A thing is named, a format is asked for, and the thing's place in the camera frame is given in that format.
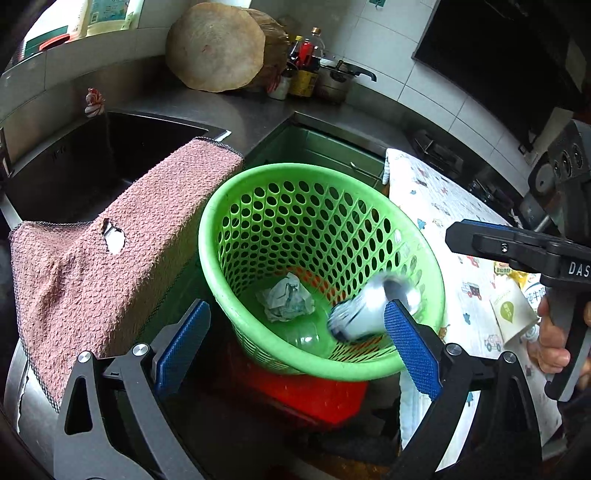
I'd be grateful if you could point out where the crumpled white paper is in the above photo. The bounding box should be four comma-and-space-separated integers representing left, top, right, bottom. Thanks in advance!
256, 272, 317, 324

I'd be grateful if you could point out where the round wooden chopping block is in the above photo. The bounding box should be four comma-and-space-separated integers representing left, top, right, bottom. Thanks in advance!
165, 2, 291, 93

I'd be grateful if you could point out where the white detergent bottle green label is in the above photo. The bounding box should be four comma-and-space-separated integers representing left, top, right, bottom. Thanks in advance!
85, 0, 144, 38

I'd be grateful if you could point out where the green plastic basket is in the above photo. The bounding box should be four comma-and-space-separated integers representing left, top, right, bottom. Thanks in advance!
198, 163, 446, 381

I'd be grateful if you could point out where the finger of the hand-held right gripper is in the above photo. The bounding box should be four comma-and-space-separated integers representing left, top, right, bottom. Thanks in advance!
445, 220, 561, 274

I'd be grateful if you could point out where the black gas stove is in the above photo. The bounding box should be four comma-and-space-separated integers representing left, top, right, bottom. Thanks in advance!
413, 129, 527, 222

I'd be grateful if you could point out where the steel pot with handle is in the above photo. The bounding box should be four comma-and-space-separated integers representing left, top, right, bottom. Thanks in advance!
316, 58, 377, 105

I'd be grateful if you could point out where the yellow capped oil bottle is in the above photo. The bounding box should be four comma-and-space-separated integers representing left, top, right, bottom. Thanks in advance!
305, 27, 327, 71

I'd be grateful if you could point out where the green box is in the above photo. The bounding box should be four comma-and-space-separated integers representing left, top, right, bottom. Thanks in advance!
23, 28, 70, 58

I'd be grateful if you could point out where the black range hood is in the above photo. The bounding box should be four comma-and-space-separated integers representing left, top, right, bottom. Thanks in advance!
412, 0, 591, 148

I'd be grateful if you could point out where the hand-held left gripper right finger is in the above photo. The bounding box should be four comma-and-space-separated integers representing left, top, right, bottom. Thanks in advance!
383, 299, 543, 480

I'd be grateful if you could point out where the red plastic container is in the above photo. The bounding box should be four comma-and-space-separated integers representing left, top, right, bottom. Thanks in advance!
231, 355, 370, 425

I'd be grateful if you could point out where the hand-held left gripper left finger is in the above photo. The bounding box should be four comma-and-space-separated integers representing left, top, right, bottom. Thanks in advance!
53, 299, 212, 480

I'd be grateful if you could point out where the printed white cloth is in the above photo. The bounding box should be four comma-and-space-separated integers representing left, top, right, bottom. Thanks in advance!
381, 148, 568, 462

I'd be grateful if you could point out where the white packet green leaf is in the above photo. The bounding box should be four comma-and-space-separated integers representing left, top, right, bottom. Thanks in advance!
489, 277, 539, 347

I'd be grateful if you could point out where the steel sink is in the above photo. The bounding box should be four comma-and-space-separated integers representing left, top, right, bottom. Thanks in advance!
0, 108, 232, 232

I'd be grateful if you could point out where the clear plastic bottle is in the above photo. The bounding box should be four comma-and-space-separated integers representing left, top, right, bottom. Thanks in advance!
281, 318, 331, 356

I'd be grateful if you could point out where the red white scrubber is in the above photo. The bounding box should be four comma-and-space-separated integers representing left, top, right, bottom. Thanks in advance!
83, 88, 107, 117

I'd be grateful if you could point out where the person's right hand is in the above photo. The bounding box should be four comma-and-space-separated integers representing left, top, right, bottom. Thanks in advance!
536, 298, 571, 374

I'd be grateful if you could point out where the yellow snack packet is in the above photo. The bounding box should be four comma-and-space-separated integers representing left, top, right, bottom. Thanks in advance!
494, 261, 541, 291

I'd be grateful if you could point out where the small white jar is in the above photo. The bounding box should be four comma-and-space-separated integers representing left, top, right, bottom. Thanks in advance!
268, 74, 293, 100

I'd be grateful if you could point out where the slim white bottle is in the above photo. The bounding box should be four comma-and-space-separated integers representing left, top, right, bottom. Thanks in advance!
51, 0, 90, 40

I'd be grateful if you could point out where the silver can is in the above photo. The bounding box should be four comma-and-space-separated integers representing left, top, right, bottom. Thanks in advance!
327, 273, 423, 342

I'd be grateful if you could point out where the pink towel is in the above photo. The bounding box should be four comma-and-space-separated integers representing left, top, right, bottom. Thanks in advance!
9, 138, 245, 414

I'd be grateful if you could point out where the dark sauce bottle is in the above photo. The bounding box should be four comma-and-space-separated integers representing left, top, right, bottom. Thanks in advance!
288, 36, 305, 71

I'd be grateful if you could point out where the yellow tin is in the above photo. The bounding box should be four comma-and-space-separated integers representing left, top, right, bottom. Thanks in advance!
288, 69, 319, 97

